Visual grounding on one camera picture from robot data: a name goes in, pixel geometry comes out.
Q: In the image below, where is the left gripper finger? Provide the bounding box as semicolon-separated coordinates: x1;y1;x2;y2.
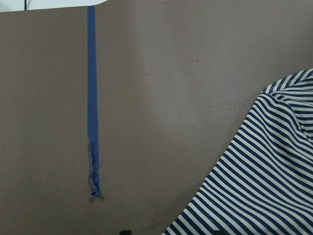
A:
120;230;132;235

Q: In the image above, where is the blue tape strip short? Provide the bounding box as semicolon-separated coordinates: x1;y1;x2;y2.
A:
88;6;100;197

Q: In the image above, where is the navy white striped polo shirt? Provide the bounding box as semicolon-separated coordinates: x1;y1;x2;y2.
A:
165;69;313;235

